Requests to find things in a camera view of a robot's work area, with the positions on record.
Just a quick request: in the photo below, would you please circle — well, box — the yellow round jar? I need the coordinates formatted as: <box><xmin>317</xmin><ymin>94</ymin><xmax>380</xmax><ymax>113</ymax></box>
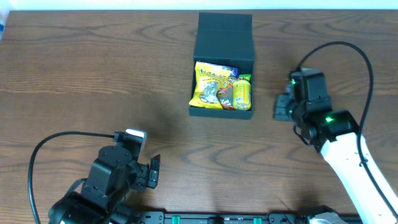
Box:
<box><xmin>233</xmin><ymin>80</ymin><xmax>251</xmax><ymax>111</ymax></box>

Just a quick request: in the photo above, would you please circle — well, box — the colourful Haribo gummy bag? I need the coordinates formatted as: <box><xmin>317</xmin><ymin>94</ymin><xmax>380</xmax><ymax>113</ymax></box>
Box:
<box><xmin>217</xmin><ymin>74</ymin><xmax>251</xmax><ymax>110</ymax></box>

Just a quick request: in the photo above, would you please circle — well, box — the dark blue chocolate bar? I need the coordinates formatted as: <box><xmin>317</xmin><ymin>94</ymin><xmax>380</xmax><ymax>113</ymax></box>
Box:
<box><xmin>222</xmin><ymin>66</ymin><xmax>239</xmax><ymax>78</ymax></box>

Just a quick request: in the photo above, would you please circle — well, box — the yellow sunflower seed bag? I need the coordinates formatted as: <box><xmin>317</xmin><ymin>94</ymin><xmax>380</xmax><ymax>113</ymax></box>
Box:
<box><xmin>189</xmin><ymin>61</ymin><xmax>231</xmax><ymax>110</ymax></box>

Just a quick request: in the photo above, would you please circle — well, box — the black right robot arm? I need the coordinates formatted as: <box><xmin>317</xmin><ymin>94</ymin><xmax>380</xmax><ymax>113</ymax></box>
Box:
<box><xmin>274</xmin><ymin>85</ymin><xmax>397</xmax><ymax>223</ymax></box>

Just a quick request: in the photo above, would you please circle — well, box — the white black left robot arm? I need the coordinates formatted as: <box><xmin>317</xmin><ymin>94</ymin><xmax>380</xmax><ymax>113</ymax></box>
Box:
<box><xmin>48</xmin><ymin>146</ymin><xmax>160</xmax><ymax>224</ymax></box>

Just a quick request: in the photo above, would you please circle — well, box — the black open gift box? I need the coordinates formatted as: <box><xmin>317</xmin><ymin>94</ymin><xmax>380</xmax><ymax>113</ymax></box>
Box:
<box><xmin>188</xmin><ymin>12</ymin><xmax>256</xmax><ymax>121</ymax></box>

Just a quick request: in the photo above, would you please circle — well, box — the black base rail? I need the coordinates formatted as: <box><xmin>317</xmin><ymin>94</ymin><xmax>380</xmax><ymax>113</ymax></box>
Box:
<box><xmin>136</xmin><ymin>211</ymin><xmax>363</xmax><ymax>224</ymax></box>

